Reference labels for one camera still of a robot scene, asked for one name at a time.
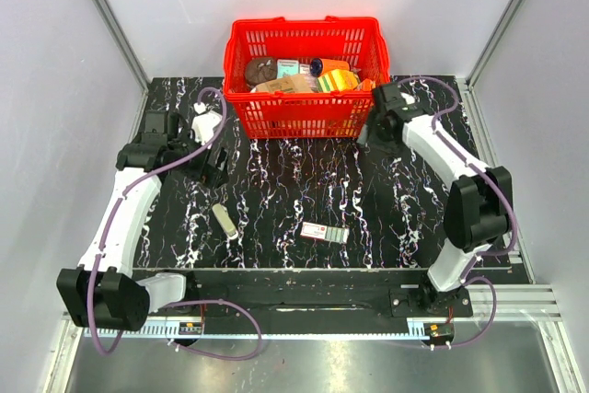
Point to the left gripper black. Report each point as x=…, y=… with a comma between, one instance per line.
x=211, y=175

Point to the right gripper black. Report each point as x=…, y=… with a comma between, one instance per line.
x=378, y=121

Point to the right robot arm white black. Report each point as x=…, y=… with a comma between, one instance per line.
x=479, y=209

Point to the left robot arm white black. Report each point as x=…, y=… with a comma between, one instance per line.
x=101, y=290

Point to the orange snack packet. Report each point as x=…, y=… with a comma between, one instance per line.
x=366, y=85

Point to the yellow green box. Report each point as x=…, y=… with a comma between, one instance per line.
x=338, y=80

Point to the red plastic shopping basket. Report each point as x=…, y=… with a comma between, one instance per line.
x=356, y=40

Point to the orange cylinder tube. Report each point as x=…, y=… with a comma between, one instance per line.
x=321, y=66

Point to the brown cardboard package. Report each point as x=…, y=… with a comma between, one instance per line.
x=300, y=83

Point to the brown round cookie pack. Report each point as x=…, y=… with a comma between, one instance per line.
x=260, y=70

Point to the red staple box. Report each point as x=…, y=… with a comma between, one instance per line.
x=325, y=233

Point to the teal white small box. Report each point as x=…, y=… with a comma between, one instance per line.
x=287, y=67

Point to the aluminium frame rail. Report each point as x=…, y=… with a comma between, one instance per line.
x=511, y=303

